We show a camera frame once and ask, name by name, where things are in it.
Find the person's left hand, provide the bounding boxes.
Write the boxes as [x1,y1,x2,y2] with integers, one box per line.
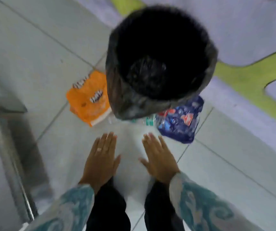
[79,132,122,193]

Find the person's right hand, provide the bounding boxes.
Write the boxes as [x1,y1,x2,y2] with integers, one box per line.
[139,133,181,186]

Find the person's left forearm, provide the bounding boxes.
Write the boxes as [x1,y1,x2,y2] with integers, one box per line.
[22,183,95,231]

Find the person's right forearm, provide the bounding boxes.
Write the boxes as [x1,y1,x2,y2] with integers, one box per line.
[169,172,265,231]

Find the clear plastic bottle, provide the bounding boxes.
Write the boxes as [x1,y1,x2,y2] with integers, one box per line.
[130,114,163,130]

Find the person's left leg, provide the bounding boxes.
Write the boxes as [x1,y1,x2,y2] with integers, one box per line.
[85,177,131,231]

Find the person's leg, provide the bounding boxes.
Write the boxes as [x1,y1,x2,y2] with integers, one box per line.
[85,177,131,231]
[144,178,186,231]

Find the person's right leg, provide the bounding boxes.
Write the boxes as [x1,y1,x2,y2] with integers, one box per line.
[144,178,186,231]

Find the blue snack packet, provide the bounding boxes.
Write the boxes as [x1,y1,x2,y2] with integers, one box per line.
[156,95,205,144]

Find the orange snack packet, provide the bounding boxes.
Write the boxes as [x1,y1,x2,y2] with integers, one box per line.
[66,70,112,127]

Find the black-lined trash bin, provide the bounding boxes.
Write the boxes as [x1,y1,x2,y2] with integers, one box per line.
[105,5,219,121]

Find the stainless steel table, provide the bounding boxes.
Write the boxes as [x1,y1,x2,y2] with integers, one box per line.
[0,64,55,231]

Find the purple and green floor mat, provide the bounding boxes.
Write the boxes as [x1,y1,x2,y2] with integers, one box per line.
[72,0,276,164]

